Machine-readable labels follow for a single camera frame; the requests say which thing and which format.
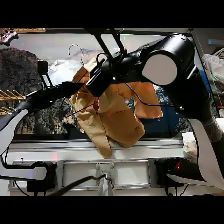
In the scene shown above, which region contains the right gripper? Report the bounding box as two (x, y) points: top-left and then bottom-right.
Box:
(85, 64), (115, 98)

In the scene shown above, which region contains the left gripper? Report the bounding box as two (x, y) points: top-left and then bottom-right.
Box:
(52, 81), (85, 101)

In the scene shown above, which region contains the tan long-sleeved shirt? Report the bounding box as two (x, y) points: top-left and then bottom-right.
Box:
(68, 55), (165, 160)

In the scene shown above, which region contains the white garment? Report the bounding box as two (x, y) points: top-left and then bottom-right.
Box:
(201, 47), (224, 95)

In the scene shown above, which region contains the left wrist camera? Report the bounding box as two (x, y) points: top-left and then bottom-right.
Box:
(36, 60), (54, 90)

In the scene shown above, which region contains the black cable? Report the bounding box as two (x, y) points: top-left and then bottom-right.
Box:
(49, 174), (112, 197)
(124, 82), (176, 109)

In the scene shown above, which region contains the silver frame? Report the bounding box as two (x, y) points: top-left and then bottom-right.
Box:
(0, 137), (224, 197)

